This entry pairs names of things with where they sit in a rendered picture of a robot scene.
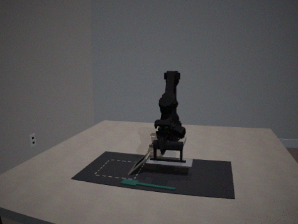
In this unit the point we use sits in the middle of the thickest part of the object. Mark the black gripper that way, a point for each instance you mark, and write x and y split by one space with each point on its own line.
164 132

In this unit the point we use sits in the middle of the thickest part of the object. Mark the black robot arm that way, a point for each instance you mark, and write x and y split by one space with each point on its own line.
168 105

